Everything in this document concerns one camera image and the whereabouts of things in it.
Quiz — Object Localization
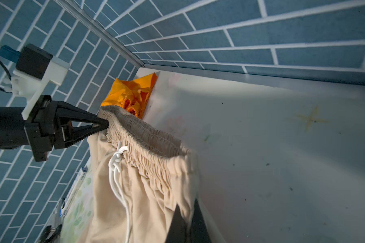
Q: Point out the orange shorts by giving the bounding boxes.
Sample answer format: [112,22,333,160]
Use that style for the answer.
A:
[101,73,158,119]

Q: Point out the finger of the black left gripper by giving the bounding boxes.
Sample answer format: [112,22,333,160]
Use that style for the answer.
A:
[51,101,109,128]
[54,123,108,149]

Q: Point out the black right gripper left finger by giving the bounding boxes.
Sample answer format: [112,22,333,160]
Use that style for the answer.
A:
[165,204,187,243]

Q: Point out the beige shorts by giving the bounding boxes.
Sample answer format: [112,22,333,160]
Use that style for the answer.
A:
[80,105,199,243]

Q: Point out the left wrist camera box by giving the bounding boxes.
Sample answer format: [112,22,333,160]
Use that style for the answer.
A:
[0,44,70,120]

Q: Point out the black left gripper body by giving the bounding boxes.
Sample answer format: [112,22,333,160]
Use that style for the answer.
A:
[24,95,55,162]

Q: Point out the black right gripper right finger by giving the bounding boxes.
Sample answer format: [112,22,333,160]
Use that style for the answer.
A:
[189,200,211,243]

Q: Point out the black device beside left base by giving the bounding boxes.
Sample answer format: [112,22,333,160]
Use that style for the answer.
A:
[37,224,62,243]

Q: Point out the left aluminium corner post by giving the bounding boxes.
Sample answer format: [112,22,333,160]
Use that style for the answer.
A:
[55,0,145,68]

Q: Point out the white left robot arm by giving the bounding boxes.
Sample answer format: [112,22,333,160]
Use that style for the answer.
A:
[0,95,109,162]

